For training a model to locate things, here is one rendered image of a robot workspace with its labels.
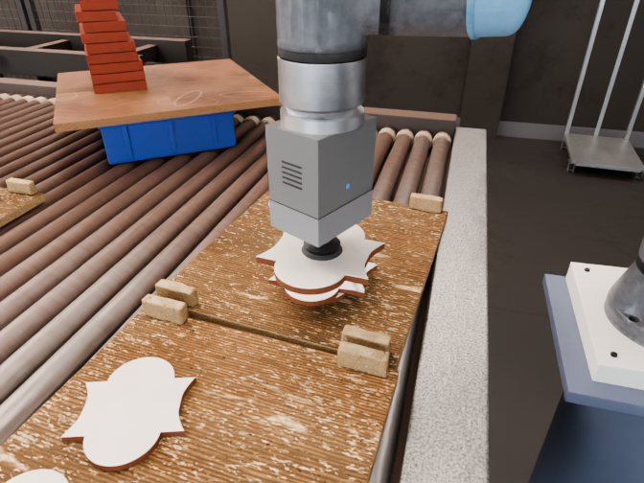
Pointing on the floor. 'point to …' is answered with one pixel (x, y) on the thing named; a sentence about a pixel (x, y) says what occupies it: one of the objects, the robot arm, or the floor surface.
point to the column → (587, 412)
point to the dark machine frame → (75, 52)
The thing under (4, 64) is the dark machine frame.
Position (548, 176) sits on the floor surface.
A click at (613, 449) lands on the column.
